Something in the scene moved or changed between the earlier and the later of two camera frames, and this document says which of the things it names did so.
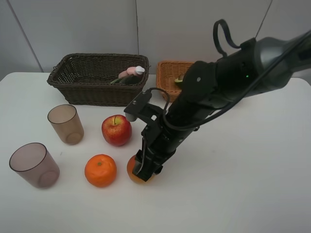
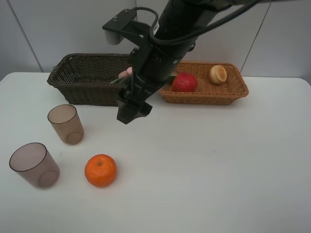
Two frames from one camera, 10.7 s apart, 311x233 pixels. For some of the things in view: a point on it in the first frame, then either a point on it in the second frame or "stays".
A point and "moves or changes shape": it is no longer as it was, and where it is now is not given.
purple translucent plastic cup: x=34 y=163 stays
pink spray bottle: x=134 y=70 stays
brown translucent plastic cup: x=65 y=119 stays
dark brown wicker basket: x=100 y=79 stays
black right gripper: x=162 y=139 to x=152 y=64
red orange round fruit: x=129 y=168 moves or changes shape
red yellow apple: x=116 y=130 to x=184 y=83
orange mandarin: x=100 y=170 stays
